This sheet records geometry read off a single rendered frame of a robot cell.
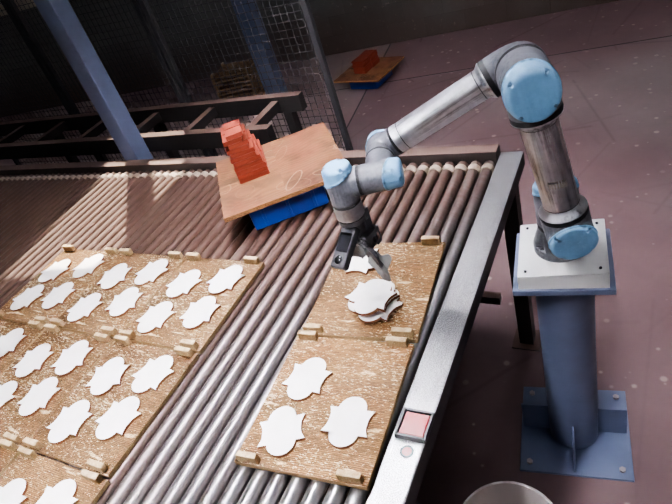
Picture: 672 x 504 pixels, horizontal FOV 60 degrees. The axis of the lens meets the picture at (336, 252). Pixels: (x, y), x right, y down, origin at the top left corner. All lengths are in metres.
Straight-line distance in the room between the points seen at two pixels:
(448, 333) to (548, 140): 0.56
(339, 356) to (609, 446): 1.21
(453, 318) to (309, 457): 0.54
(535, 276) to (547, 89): 0.60
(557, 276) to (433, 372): 0.45
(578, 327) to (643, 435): 0.69
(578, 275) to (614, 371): 1.02
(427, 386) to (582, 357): 0.69
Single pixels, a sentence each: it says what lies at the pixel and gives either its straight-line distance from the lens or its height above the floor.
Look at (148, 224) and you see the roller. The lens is 2.66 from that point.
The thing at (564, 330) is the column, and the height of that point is 0.65.
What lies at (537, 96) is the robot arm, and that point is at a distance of 1.30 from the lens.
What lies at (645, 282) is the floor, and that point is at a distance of 3.04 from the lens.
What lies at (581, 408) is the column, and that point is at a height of 0.25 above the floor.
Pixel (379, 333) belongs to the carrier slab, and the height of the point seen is 0.94.
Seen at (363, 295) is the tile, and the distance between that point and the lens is 1.66.
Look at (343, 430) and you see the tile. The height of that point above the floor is 0.95.
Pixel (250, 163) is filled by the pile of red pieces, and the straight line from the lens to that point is 2.31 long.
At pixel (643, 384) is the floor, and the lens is 2.64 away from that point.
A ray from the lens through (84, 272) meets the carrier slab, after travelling 2.50.
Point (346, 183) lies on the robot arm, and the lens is 1.41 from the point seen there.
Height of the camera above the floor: 2.07
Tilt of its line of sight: 36 degrees down
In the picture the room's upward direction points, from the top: 20 degrees counter-clockwise
